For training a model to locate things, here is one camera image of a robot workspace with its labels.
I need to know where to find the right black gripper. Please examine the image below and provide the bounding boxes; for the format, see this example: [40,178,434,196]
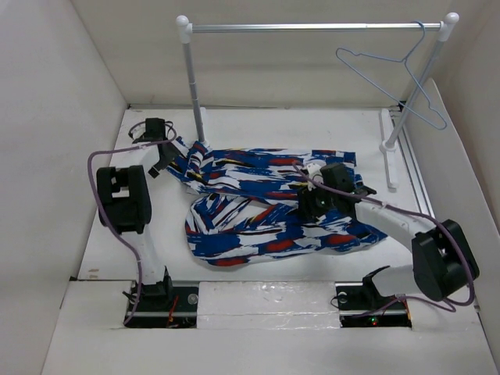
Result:
[296,179,338,221]

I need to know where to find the blue white red patterned trousers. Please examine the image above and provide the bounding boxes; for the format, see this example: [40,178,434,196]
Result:
[166,137,387,267]

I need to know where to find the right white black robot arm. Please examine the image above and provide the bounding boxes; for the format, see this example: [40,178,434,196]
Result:
[293,162,480,316]

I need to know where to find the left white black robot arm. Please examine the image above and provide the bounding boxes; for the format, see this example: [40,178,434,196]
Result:
[87,118,178,313]

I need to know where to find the white and silver clothes rack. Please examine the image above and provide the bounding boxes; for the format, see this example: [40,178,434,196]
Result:
[174,12,460,189]

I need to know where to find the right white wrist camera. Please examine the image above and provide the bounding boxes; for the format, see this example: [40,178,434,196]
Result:
[305,162,323,191]

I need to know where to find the aluminium rail on right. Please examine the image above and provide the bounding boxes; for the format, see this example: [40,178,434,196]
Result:
[398,125,434,217]

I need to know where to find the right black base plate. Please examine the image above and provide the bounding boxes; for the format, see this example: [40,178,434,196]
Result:
[330,281,412,329]

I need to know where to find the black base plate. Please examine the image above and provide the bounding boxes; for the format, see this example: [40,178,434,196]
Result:
[330,281,412,329]
[124,284,199,329]

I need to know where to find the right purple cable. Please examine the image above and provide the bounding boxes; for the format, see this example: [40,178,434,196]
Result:
[291,159,477,317]

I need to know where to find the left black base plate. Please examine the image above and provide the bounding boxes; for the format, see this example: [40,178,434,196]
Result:
[124,284,199,329]

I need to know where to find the light blue wire hanger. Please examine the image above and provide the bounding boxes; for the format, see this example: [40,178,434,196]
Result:
[335,20,448,130]

